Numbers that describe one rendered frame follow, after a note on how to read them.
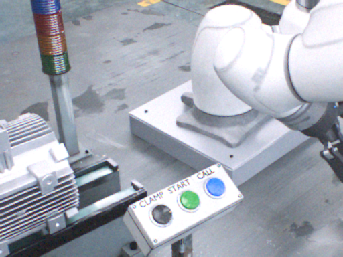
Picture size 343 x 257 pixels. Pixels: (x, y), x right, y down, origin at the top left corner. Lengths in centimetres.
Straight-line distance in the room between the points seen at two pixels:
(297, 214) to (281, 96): 45
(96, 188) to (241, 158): 34
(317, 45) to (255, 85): 11
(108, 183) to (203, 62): 34
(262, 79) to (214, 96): 46
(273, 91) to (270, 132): 53
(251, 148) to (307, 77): 53
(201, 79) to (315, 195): 36
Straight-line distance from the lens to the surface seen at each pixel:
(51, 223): 98
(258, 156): 132
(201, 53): 127
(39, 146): 96
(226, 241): 117
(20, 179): 94
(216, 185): 87
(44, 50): 128
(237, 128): 134
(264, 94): 86
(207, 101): 132
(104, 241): 111
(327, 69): 79
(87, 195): 116
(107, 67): 183
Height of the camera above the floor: 161
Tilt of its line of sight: 37 degrees down
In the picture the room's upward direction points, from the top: 1 degrees counter-clockwise
